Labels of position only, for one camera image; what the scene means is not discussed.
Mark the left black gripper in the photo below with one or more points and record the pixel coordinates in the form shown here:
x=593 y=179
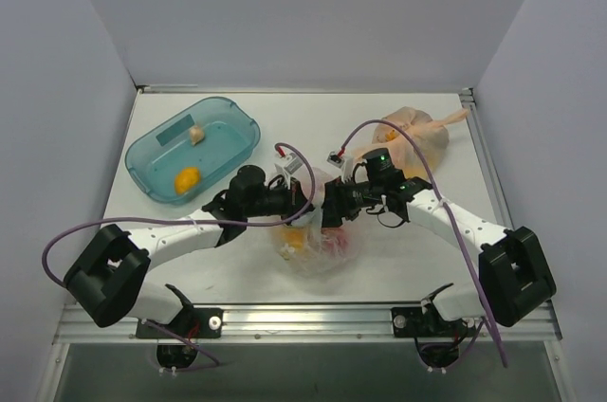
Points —
x=300 y=200

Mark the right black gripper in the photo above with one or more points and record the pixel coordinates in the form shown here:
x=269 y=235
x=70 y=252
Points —
x=333 y=203

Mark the yellow fake lemon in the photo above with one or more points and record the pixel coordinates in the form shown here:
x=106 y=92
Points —
x=293 y=238

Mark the clear printed plastic bag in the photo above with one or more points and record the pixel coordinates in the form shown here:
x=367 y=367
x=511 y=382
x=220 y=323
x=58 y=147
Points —
x=311 y=261

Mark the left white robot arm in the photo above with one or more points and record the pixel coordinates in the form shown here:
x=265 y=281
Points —
x=109 y=278

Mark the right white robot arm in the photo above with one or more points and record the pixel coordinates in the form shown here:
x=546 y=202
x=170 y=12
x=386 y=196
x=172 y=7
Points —
x=509 y=272

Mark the small orange fake fruit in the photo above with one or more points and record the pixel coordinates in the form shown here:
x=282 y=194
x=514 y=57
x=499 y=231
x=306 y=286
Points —
x=186 y=179

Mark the orange tied plastic bag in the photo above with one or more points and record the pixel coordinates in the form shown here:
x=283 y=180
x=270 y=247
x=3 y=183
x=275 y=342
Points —
x=431 y=136

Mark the small beige fake garlic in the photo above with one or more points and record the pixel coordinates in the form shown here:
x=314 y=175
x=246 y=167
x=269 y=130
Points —
x=196 y=134

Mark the teal plastic fruit tray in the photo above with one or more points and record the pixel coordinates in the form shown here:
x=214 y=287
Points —
x=154 y=159

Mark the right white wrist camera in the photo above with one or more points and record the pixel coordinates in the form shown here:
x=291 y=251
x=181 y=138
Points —
x=348 y=162

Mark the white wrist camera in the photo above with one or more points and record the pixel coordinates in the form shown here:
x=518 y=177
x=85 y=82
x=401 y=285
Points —
x=286 y=163
x=348 y=162

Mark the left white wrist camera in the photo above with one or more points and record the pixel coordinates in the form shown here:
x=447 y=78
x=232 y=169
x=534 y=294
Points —
x=286 y=163

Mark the front aluminium rail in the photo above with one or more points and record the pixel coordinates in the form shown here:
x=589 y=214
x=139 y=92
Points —
x=255 y=323

